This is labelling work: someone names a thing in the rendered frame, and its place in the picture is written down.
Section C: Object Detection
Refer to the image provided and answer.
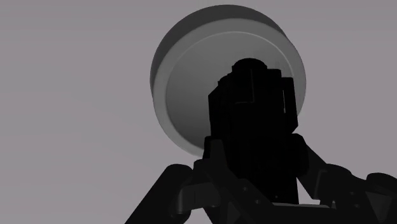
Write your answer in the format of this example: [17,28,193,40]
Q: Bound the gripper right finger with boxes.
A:
[251,58,397,224]

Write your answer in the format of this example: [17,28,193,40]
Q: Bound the grey round bowl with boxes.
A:
[150,4,307,157]

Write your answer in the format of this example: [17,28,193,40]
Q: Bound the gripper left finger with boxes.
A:
[125,58,253,224]

